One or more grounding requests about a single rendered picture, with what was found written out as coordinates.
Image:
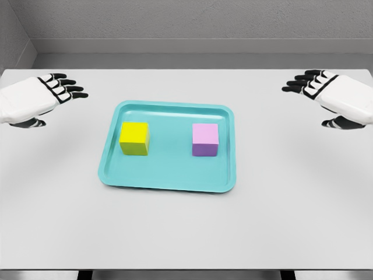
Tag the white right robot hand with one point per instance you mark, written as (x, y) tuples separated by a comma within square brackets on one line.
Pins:
[(344, 94)]

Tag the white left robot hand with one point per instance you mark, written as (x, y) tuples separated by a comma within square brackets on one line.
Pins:
[(26, 97)]

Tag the yellow cube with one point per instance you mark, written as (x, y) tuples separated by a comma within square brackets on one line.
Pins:
[(134, 137)]

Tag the pink purple cube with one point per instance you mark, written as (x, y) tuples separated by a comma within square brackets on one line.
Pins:
[(205, 139)]

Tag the teal rectangular tray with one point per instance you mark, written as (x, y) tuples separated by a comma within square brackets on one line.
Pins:
[(169, 147)]

